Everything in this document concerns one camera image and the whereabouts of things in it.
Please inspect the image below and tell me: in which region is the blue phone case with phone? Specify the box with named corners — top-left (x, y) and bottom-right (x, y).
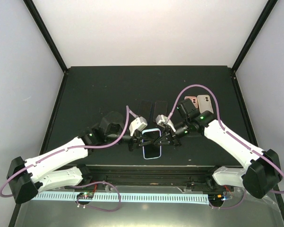
top-left (141, 128), bottom-right (162, 160)

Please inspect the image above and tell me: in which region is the blue phone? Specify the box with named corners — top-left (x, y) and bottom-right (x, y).
top-left (138, 100), bottom-right (152, 121)

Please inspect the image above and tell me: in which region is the purple phone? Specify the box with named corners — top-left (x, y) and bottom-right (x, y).
top-left (153, 100), bottom-right (168, 123)

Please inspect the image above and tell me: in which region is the pink phone case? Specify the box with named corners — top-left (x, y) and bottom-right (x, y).
top-left (185, 96), bottom-right (198, 108)

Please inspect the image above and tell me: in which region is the beige phone case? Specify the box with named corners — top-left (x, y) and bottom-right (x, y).
top-left (197, 95), bottom-right (214, 113)

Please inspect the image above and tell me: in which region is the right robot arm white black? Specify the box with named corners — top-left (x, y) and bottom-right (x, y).
top-left (155, 100), bottom-right (283, 199)

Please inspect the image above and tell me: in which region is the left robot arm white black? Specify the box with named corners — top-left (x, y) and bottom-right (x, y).
top-left (5, 109), bottom-right (149, 204)

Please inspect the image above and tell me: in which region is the small circuit board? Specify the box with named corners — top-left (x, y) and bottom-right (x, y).
top-left (77, 192), bottom-right (94, 200)

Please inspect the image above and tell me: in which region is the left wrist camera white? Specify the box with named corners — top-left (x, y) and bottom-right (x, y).
top-left (129, 116), bottom-right (147, 137)

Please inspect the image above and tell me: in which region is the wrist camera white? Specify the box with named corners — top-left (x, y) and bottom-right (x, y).
top-left (155, 114), bottom-right (176, 132)
top-left (129, 116), bottom-right (147, 137)

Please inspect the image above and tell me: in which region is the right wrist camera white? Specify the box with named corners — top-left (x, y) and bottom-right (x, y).
top-left (155, 114), bottom-right (176, 132)

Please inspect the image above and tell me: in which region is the black aluminium rail base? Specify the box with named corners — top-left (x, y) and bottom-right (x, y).
top-left (26, 164), bottom-right (284, 190)

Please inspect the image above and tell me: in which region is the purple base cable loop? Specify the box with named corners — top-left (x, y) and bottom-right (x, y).
top-left (75, 181), bottom-right (121, 212)

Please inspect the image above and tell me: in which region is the white slotted cable duct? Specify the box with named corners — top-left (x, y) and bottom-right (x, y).
top-left (33, 191), bottom-right (209, 205)

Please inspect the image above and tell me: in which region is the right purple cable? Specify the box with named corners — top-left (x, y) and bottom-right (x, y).
top-left (167, 84), bottom-right (284, 194)

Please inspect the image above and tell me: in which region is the left black frame post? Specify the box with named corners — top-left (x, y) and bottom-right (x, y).
top-left (23, 0), bottom-right (68, 73)

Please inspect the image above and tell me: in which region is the black frame post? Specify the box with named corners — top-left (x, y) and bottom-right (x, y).
top-left (23, 0), bottom-right (68, 73)
top-left (232, 0), bottom-right (278, 73)

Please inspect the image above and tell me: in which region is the right black frame post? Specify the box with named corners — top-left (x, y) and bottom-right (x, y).
top-left (232, 0), bottom-right (278, 73)

